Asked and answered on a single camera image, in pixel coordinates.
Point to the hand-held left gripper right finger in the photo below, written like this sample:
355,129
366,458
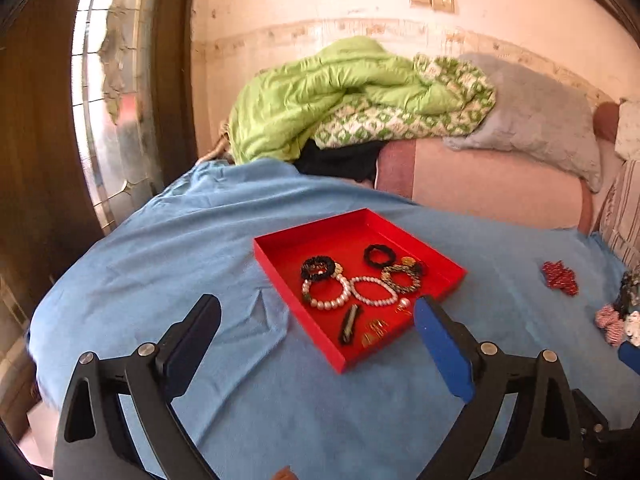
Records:
445,350

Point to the red patterned scrunchie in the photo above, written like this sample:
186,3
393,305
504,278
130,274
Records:
560,277

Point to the black cloth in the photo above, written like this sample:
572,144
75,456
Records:
340,160

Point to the pink blanket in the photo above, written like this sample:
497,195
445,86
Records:
475,185

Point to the black scrunchie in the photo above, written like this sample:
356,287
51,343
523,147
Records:
370,257
306,267

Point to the red tray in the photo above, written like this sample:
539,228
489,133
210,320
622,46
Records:
325,240

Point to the wooden window frame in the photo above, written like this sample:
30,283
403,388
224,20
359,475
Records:
175,85

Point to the white hair accessory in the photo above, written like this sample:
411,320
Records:
634,327

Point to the pearl earring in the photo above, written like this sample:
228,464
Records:
404,303

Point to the wall switch plate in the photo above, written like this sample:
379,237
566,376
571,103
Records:
432,1

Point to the dark jewelry pile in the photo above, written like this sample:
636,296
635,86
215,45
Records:
631,285

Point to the glass window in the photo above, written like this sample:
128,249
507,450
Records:
120,110

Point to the white patterned pillow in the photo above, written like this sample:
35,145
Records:
630,130

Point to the grey pillow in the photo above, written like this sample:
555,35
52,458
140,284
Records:
530,110

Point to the black hair clip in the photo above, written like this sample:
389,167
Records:
349,325

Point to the pink striped scrunchie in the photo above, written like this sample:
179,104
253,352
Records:
610,322

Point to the striped bed sheet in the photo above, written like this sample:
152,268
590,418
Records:
622,210

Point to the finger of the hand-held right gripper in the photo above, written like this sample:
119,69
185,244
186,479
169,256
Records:
630,356

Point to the maroon pillow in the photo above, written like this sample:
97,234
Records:
605,120

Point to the blue cloth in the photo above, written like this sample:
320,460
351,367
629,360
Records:
200,240

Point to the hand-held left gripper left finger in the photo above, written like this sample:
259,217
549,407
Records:
195,340

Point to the green patterned quilt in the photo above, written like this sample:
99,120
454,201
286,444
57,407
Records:
300,100

